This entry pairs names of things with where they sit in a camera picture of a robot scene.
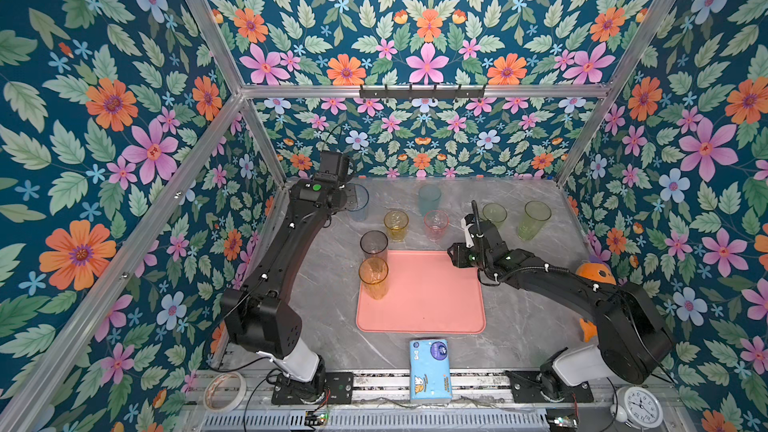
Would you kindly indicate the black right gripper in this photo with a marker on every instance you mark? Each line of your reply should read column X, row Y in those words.
column 457, row 256

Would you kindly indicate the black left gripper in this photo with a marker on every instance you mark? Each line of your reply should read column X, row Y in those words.
column 345, row 185

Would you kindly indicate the blue-grey tall glass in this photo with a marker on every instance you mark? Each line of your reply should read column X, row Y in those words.
column 358, row 199

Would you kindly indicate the dark grey tall glass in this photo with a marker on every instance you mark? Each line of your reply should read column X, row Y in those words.
column 374, row 244

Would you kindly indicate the pink plastic tray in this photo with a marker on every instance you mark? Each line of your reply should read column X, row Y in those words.
column 426, row 294

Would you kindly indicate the amber tall glass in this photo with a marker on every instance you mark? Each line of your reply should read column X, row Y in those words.
column 373, row 274

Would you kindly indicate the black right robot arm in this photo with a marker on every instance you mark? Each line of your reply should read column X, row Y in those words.
column 632, row 338

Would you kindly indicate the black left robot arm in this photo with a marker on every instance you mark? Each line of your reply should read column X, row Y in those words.
column 257, row 315

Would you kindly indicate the green short glass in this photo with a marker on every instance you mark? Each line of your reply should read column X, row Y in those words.
column 495, row 213

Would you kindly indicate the pink short glass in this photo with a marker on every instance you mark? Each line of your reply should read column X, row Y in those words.
column 436, row 223

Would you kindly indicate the light green tall glass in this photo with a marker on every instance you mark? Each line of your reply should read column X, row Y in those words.
column 535, row 216

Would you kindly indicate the yellow short glass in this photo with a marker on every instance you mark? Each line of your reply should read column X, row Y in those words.
column 396, row 223

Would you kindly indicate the teal tall glass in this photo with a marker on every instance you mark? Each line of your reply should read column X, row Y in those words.
column 429, row 197

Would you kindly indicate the orange plush toy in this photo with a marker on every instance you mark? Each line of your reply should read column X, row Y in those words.
column 598, row 272

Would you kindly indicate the blue tissue pack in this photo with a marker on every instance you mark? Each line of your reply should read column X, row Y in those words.
column 430, row 374

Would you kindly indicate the white alarm clock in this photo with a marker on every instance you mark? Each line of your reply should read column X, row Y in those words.
column 637, row 407

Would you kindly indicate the masking tape roll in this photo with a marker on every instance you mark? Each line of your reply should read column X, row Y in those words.
column 225, row 392

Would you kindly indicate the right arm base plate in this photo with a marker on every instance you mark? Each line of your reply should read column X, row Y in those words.
column 531, row 386

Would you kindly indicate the black hook rail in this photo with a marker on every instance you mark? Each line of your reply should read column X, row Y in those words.
column 409, row 92

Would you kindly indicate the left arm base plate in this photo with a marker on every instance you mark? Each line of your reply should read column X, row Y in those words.
column 326, row 388

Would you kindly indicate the white ribbed cable duct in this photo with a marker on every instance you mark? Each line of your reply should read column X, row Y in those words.
column 379, row 420

